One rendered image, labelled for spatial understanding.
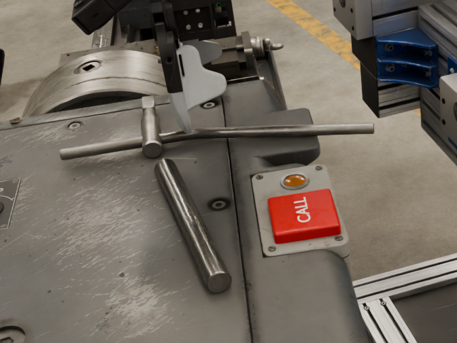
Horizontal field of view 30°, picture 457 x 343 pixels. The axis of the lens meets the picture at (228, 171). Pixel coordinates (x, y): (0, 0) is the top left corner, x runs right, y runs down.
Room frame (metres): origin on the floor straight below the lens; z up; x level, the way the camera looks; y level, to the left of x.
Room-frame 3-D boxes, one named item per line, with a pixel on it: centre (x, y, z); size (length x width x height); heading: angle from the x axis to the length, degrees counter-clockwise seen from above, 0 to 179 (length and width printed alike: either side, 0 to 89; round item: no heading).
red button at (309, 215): (0.63, -0.06, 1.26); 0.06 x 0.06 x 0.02; 88
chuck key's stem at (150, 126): (0.84, 0.08, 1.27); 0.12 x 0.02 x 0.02; 2
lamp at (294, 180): (0.70, -0.06, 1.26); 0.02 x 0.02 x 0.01
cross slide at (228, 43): (1.70, 0.12, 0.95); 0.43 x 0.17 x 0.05; 88
